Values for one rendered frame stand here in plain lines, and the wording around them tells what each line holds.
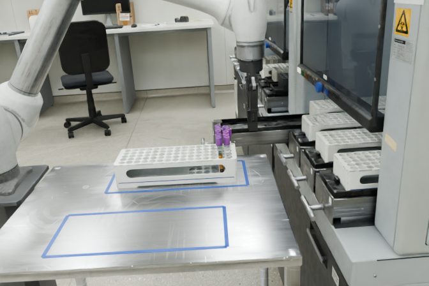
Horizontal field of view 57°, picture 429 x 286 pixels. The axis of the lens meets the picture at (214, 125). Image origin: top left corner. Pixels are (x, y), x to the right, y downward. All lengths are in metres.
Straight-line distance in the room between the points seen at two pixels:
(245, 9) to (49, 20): 0.64
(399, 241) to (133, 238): 0.53
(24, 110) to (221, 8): 0.76
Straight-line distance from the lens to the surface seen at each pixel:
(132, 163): 0.97
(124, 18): 4.61
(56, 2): 1.42
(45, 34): 1.44
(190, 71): 4.89
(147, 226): 0.84
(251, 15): 1.21
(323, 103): 1.44
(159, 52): 4.87
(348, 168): 0.95
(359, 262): 0.89
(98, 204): 0.95
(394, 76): 0.83
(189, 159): 0.97
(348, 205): 0.96
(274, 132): 1.33
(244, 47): 1.23
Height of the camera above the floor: 1.27
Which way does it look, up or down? 20 degrees down
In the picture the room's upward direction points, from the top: 3 degrees counter-clockwise
